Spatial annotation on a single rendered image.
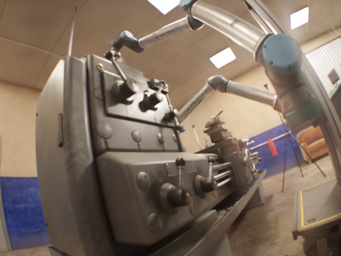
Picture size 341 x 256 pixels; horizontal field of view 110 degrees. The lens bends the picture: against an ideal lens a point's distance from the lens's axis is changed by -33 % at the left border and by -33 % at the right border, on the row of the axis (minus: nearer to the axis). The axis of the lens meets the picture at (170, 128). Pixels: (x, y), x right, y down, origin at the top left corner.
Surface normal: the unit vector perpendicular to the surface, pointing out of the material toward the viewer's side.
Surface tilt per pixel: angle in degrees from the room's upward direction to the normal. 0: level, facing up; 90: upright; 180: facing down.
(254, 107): 90
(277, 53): 95
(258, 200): 90
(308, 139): 103
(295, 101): 70
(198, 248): 90
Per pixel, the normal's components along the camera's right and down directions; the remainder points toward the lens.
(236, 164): -0.57, -0.11
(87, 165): 0.78, -0.39
